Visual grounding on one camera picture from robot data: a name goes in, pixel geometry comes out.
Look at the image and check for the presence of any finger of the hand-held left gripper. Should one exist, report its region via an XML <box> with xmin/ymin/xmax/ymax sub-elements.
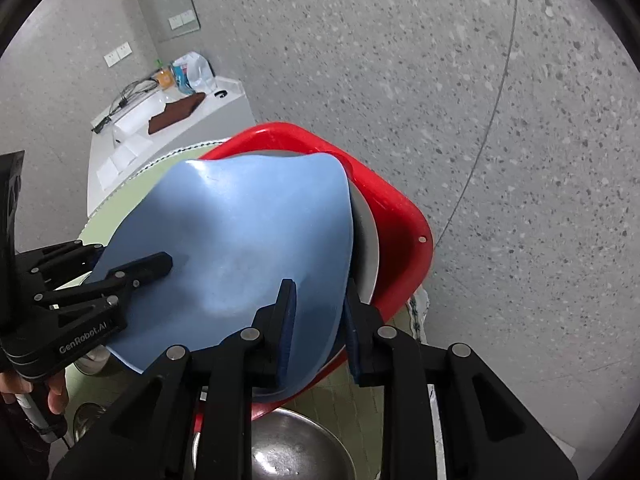
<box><xmin>16</xmin><ymin>239</ymin><xmax>107</xmax><ymax>292</ymax></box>
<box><xmin>32</xmin><ymin>252</ymin><xmax>174</xmax><ymax>319</ymax></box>

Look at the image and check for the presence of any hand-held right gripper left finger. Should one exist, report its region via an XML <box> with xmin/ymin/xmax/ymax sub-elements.
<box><xmin>52</xmin><ymin>278</ymin><xmax>301</xmax><ymax>480</ymax></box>

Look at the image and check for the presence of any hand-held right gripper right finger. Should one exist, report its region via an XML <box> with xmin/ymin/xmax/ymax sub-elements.
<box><xmin>343</xmin><ymin>277</ymin><xmax>579</xmax><ymax>480</ymax></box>

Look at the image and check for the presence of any blue plate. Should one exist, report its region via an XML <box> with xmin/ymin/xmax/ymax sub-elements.
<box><xmin>92</xmin><ymin>155</ymin><xmax>354</xmax><ymax>404</ymax></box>

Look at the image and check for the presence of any red plastic basin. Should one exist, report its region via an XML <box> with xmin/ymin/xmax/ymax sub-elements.
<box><xmin>192</xmin><ymin>122</ymin><xmax>434</xmax><ymax>422</ymax></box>

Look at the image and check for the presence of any person's left hand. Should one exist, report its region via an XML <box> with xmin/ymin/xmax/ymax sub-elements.
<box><xmin>0</xmin><ymin>369</ymin><xmax>70</xmax><ymax>416</ymax></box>

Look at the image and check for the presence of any small steel bowl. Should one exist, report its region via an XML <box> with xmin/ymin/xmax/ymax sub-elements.
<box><xmin>74</xmin><ymin>346</ymin><xmax>125</xmax><ymax>378</ymax></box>
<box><xmin>71</xmin><ymin>402</ymin><xmax>109</xmax><ymax>444</ymax></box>

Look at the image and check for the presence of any grey metal plate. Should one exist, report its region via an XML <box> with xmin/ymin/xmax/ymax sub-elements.
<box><xmin>259</xmin><ymin>149</ymin><xmax>382</xmax><ymax>307</ymax></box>

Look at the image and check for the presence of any white paper sheet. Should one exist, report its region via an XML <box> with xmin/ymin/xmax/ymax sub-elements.
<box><xmin>95</xmin><ymin>146</ymin><xmax>142</xmax><ymax>191</ymax></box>

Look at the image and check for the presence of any large steel bowl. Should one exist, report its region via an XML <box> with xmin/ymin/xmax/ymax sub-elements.
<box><xmin>250</xmin><ymin>407</ymin><xmax>357</xmax><ymax>480</ymax></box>

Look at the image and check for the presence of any white box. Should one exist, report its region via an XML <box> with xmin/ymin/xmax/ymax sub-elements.
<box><xmin>112</xmin><ymin>104</ymin><xmax>167</xmax><ymax>150</ymax></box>

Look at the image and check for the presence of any brown cloth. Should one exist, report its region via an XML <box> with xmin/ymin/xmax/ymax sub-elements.
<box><xmin>148</xmin><ymin>92</ymin><xmax>207</xmax><ymax>136</ymax></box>

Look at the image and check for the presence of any white cabinet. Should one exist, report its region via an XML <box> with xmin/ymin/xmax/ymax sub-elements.
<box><xmin>87</xmin><ymin>76</ymin><xmax>257</xmax><ymax>222</ymax></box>

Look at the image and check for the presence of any orange bottle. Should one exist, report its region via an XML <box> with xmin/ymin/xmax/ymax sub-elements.
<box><xmin>154</xmin><ymin>59</ymin><xmax>174</xmax><ymax>92</ymax></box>

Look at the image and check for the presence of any clear plastic bag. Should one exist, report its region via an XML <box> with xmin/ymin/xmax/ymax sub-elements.
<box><xmin>172</xmin><ymin>51</ymin><xmax>216</xmax><ymax>94</ymax></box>

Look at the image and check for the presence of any black cable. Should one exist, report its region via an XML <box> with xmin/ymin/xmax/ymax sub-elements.
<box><xmin>91</xmin><ymin>77</ymin><xmax>162</xmax><ymax>134</ymax></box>

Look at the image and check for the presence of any white wall socket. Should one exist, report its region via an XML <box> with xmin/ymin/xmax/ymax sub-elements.
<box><xmin>103</xmin><ymin>43</ymin><xmax>132</xmax><ymax>67</ymax></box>

